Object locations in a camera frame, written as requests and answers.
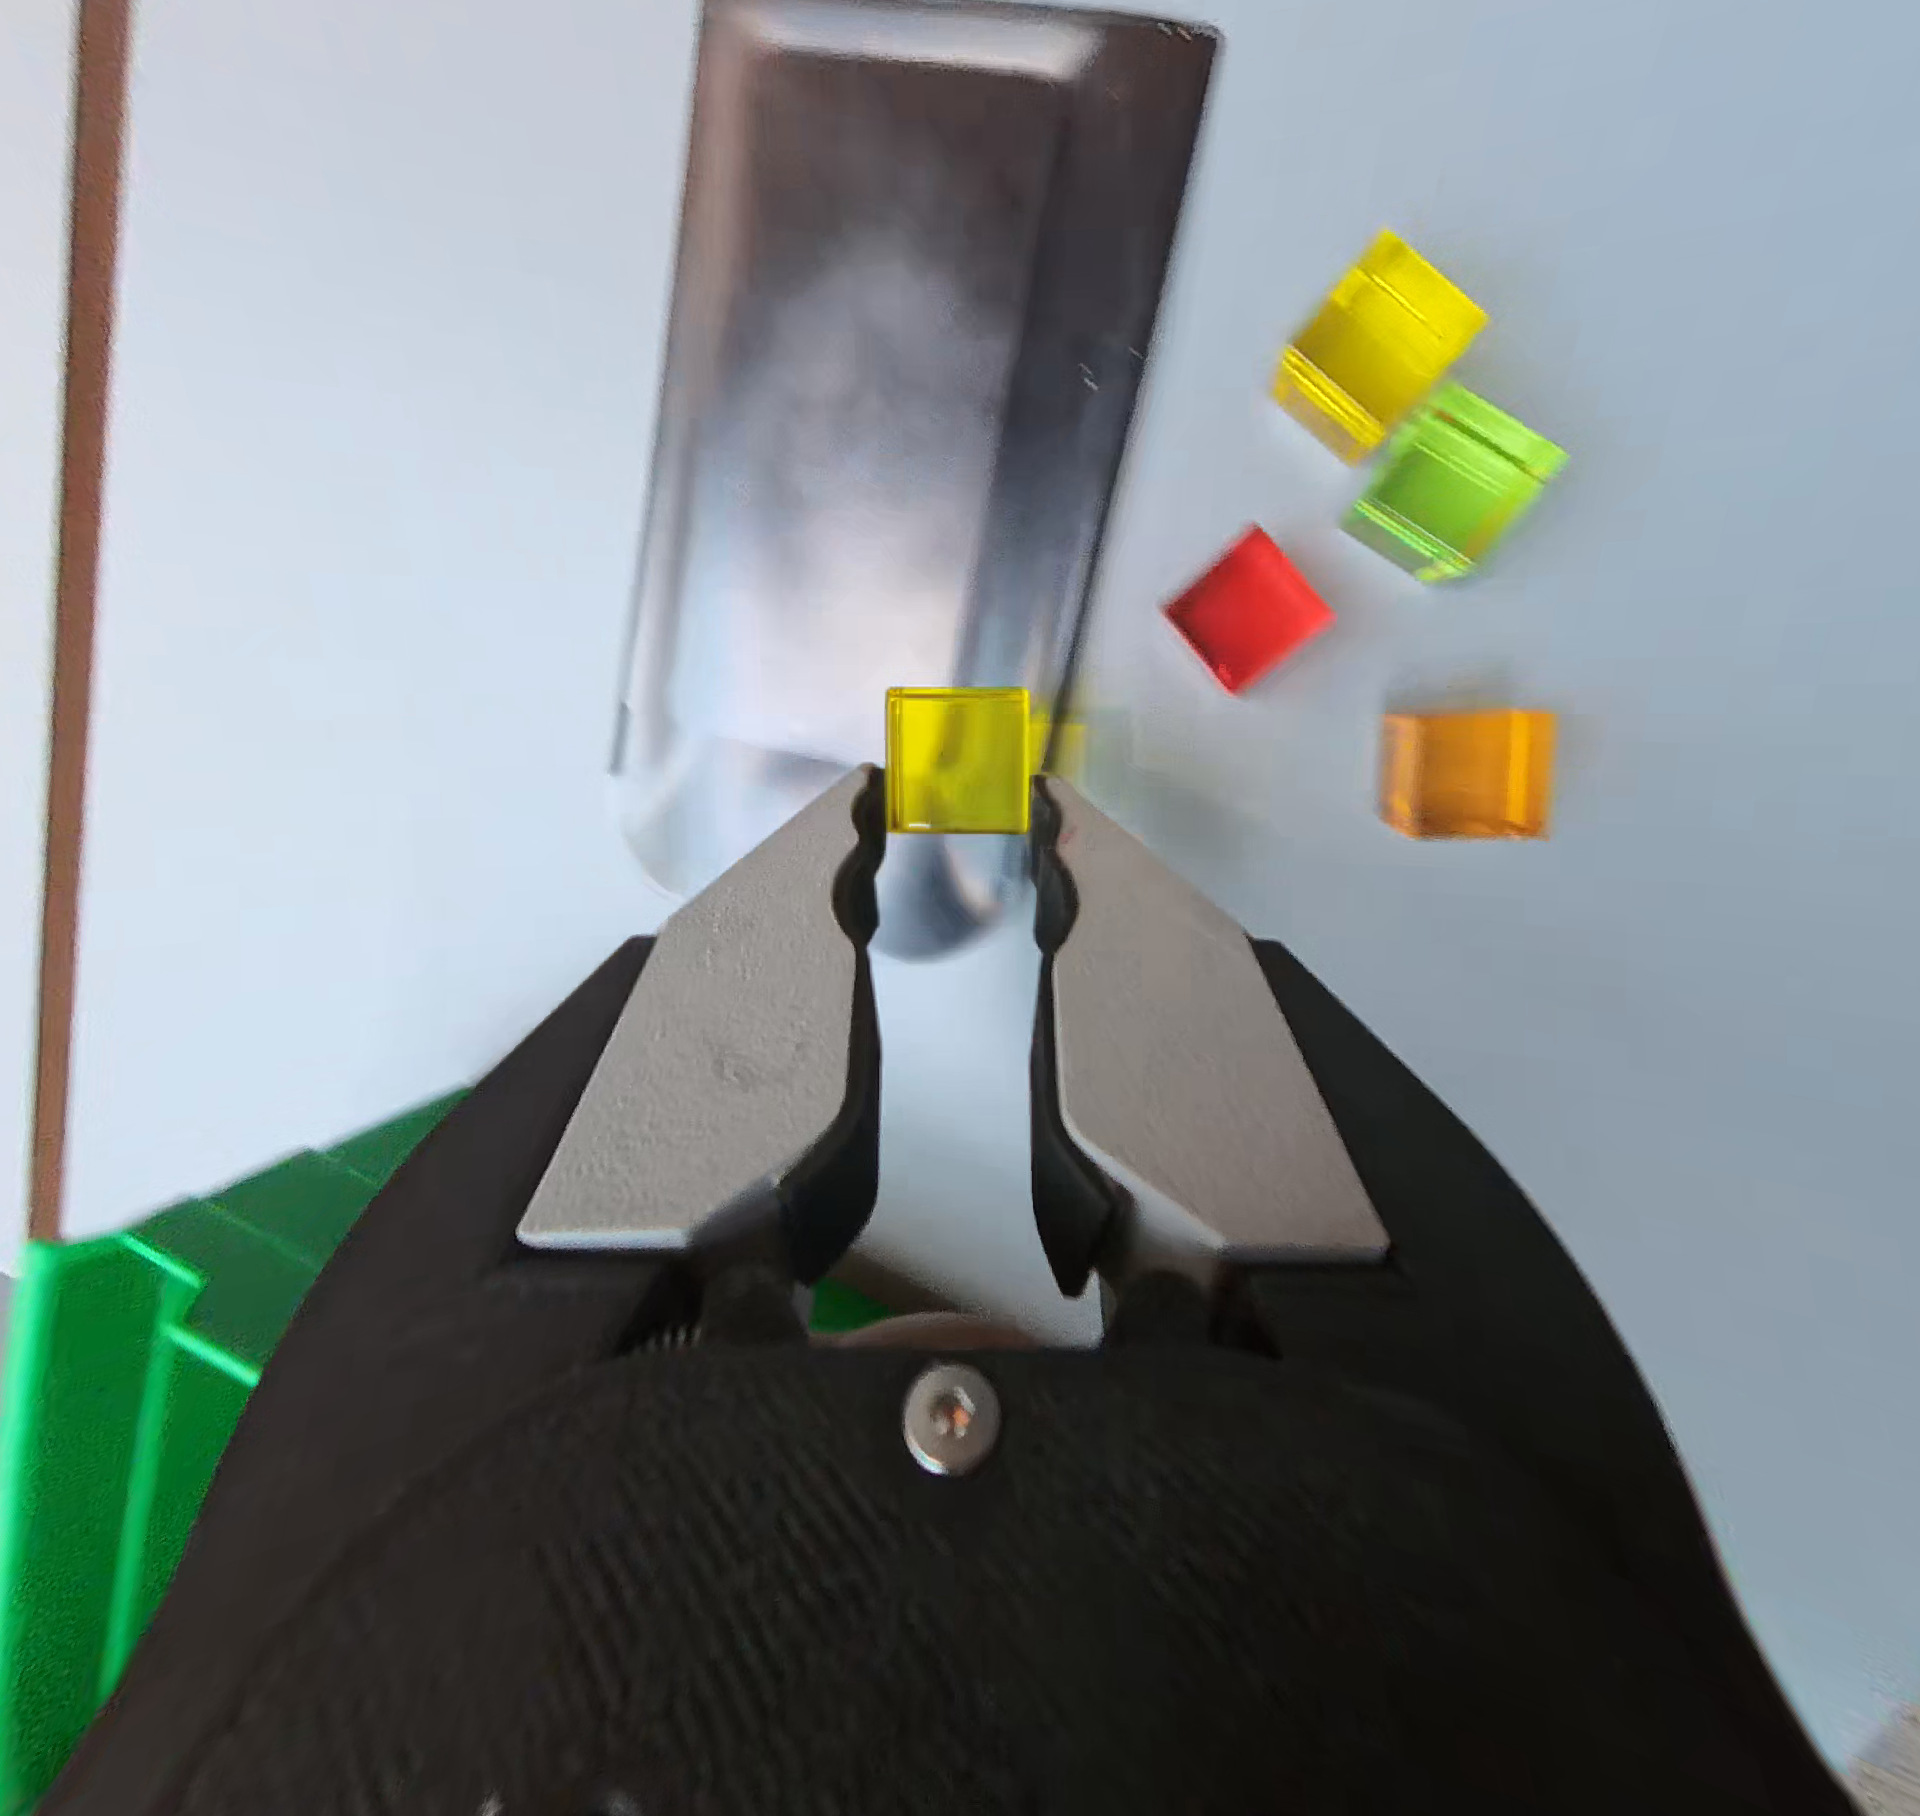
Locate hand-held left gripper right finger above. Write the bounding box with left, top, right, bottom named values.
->
left=1030, top=772, right=1391, bottom=1302

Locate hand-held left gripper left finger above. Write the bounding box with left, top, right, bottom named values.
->
left=517, top=764, right=888, bottom=1286

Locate yellow transparent cube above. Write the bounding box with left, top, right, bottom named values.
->
left=884, top=684, right=1037, bottom=839
left=1276, top=227, right=1491, bottom=469

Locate silver metal tray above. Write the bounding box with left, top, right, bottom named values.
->
left=603, top=0, right=1222, bottom=963

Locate white desk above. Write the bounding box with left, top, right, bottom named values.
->
left=61, top=0, right=1920, bottom=1763

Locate orange transparent cube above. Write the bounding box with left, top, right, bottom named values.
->
left=1380, top=709, right=1556, bottom=845

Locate red transparent cube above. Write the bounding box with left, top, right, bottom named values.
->
left=1161, top=524, right=1336, bottom=697

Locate green transparent cube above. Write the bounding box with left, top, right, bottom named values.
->
left=1341, top=382, right=1571, bottom=586

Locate green plastic bin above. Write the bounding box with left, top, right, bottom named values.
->
left=0, top=1086, right=483, bottom=1816

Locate brown edge strip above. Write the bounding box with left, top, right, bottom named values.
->
left=27, top=0, right=138, bottom=1241

